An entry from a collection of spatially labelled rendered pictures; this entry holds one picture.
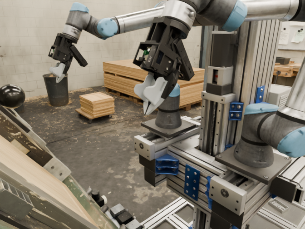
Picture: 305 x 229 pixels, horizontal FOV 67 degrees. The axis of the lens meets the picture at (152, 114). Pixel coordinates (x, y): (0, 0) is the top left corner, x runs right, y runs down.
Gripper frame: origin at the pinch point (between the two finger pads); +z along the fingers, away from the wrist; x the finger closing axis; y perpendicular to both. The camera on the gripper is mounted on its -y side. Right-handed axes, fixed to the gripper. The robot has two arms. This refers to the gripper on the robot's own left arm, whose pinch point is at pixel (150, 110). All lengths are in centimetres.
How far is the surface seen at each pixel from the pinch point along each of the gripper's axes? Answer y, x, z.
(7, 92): 29.3, 1.4, 4.9
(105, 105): -182, -310, 22
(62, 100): -165, -448, 50
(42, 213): 15.3, -2.9, 27.5
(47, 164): -4, -53, 37
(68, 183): -15, -49, 44
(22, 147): 7, -53, 31
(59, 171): -11, -53, 39
